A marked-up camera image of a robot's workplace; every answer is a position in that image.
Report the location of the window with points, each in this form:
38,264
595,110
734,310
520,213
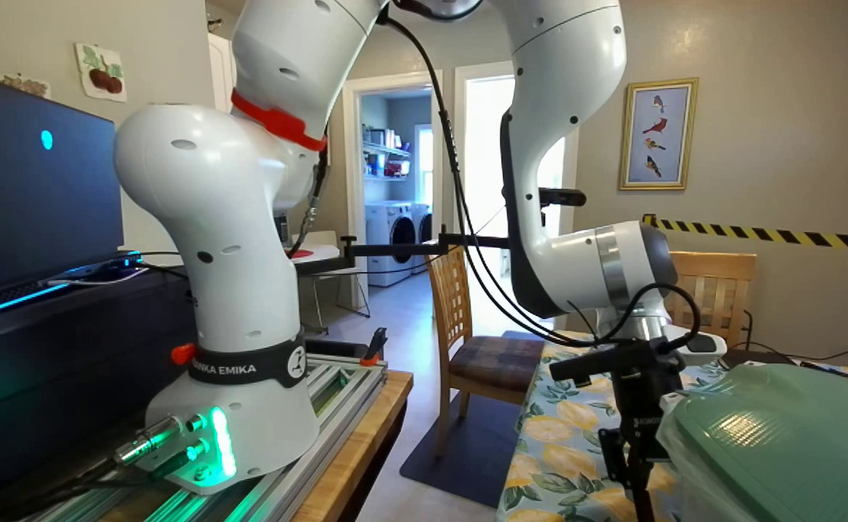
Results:
424,163

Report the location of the wall shelf with items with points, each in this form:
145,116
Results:
387,156

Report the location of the black and orange clamp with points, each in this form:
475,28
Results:
374,346

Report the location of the blue floor mat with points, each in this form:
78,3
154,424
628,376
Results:
467,442

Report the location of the wooden chair with plaid cushion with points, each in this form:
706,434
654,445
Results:
482,359

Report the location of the black laptop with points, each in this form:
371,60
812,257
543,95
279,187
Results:
32,203

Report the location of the yellow and black caution tape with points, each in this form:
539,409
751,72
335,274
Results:
772,233

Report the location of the wooden bench robot stand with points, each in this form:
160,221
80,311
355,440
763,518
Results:
355,442

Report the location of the fruit wall tile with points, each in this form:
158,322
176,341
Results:
101,72

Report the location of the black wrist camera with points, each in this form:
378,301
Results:
579,365

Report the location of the row of white washing machines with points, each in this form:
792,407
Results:
389,243

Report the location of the lemon print tablecloth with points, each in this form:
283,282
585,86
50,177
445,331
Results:
561,435

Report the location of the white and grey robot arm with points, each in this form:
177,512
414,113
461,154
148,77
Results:
220,217

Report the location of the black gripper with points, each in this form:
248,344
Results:
645,395

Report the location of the camera on mount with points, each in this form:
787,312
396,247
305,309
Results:
394,249

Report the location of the white folding table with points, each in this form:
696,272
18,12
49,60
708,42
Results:
326,254

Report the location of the green bin lid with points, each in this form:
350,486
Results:
786,435

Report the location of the black computer case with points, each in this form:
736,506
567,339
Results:
68,362

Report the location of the framed bird picture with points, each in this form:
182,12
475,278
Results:
659,134

